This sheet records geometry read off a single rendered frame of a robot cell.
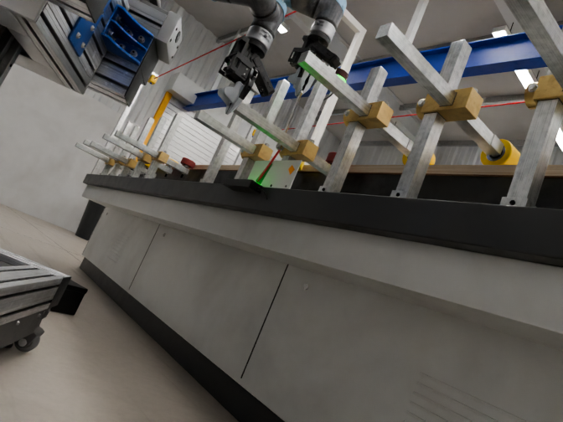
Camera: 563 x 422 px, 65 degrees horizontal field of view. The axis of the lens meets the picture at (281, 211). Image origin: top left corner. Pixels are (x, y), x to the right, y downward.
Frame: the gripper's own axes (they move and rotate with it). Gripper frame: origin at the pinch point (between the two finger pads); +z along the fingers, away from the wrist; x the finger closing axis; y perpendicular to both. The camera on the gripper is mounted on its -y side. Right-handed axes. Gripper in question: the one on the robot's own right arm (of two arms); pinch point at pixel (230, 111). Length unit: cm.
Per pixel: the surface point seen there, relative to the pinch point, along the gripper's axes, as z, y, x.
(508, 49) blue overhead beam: -262, -275, -122
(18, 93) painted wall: -99, 40, -768
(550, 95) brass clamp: -10, -24, 72
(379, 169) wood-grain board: -6.9, -45.5, 15.6
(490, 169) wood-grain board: -7, -45, 51
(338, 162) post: 2.5, -24.7, 21.9
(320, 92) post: -24.0, -25.5, -2.2
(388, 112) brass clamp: -13.6, -26.8, 30.1
